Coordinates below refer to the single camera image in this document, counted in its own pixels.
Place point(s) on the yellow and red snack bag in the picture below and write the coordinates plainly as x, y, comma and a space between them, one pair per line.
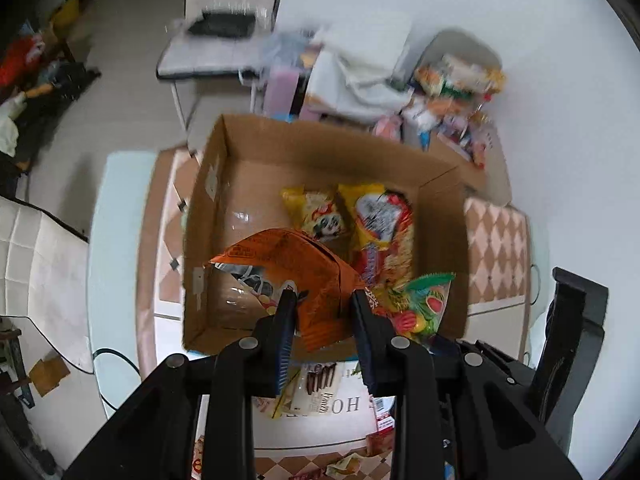
380, 220

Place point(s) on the wooden stool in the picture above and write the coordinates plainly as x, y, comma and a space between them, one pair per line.
12, 360

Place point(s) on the green fruit candy bag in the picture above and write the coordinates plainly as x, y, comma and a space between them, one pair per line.
425, 300

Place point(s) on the dark floor rack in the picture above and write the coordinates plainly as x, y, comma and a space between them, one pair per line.
55, 90

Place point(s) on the orange snack bag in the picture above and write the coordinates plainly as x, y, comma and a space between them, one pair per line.
320, 280

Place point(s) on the small cardboard box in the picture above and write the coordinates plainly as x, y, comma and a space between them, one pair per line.
47, 375

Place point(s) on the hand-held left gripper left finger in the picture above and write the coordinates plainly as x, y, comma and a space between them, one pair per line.
285, 332

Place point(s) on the grey chair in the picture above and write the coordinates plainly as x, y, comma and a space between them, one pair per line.
465, 42

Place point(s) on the yellow bin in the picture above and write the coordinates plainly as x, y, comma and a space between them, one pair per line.
67, 12

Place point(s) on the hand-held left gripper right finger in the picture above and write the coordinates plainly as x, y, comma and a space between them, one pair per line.
363, 342

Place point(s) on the heap of assorted snack bags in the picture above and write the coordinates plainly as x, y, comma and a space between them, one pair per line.
450, 90

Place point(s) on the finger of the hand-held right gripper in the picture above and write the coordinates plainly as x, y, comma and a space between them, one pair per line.
505, 360

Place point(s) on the beige chocolate cookie packet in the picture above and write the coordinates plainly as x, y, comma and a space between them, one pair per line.
320, 385

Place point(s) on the pale crumpled cloth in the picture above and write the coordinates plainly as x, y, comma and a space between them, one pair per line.
7, 130

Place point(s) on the pink box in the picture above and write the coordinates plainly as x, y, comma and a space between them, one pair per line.
281, 90

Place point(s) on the small red snack packet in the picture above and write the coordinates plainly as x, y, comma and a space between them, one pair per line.
384, 412

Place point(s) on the red plastic bag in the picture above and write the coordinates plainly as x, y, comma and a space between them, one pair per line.
20, 57

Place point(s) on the yellow panda snack bag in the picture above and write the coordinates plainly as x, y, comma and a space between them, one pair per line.
312, 210

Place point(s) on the brown cardboard box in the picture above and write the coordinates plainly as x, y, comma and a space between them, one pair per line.
250, 180

